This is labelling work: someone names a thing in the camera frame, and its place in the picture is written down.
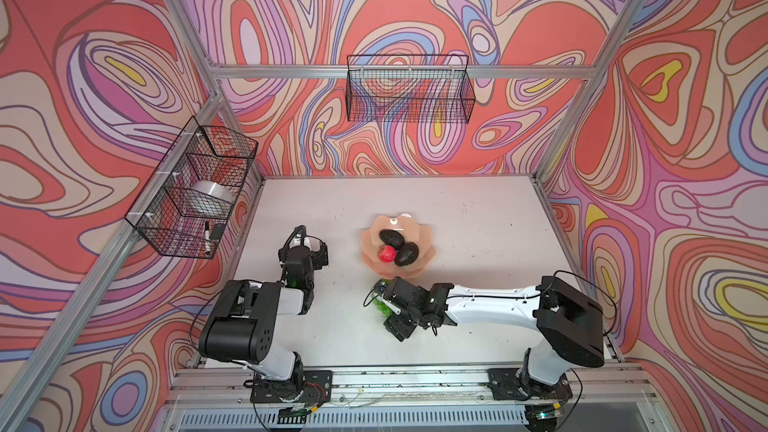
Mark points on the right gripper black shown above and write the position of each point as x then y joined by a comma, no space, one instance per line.
395,326

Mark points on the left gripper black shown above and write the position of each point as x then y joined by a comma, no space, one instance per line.
318,257

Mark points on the green fake grape bunch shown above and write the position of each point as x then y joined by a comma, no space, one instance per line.
381,306

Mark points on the red fake apple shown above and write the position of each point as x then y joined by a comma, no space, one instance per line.
387,254

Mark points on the dark fake avocado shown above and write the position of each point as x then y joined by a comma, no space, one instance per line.
392,238
407,254

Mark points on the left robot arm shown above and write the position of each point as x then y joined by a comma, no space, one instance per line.
242,325

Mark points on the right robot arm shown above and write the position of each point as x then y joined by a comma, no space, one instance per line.
569,322

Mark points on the pink flower-shaped fruit bowl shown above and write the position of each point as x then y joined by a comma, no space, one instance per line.
412,232

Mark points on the black marker pen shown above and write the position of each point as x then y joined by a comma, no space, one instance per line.
207,242

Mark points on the silver tape roll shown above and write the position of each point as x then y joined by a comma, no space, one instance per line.
215,190

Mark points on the green circuit board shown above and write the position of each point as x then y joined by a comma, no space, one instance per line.
293,416

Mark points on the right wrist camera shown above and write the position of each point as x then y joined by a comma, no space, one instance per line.
377,291

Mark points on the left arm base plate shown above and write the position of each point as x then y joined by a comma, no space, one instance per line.
311,388

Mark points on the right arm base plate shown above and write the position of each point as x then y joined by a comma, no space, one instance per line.
510,384

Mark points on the black wire basket left wall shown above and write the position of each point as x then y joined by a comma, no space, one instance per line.
168,214

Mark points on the black wire basket wall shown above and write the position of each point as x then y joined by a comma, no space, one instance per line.
168,214
409,88

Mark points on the aluminium front rail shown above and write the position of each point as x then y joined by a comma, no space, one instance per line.
463,397

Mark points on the black wire basket back wall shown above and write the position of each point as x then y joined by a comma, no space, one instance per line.
409,88

